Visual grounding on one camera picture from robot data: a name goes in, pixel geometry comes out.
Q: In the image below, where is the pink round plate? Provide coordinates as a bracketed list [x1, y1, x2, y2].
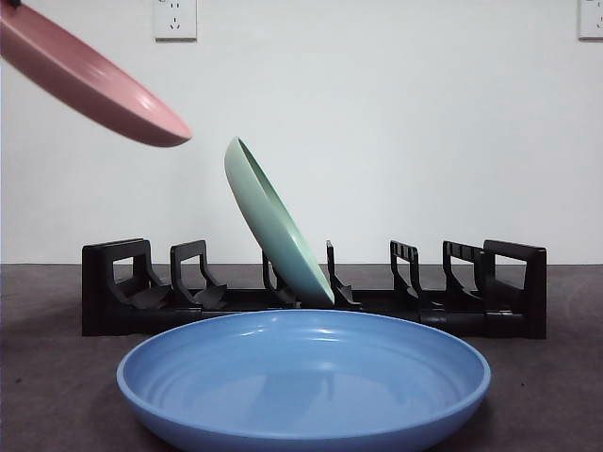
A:
[0, 2, 195, 150]

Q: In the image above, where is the green round plate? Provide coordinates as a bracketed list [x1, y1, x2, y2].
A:
[223, 136, 336, 306]

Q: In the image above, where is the blue round plate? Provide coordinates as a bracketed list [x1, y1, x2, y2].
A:
[116, 309, 492, 452]

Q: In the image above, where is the black plastic plate rack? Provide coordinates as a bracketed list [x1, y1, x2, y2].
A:
[80, 237, 548, 340]

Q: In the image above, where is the white wall socket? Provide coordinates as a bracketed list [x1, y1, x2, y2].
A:
[578, 0, 603, 41]
[154, 0, 198, 42]

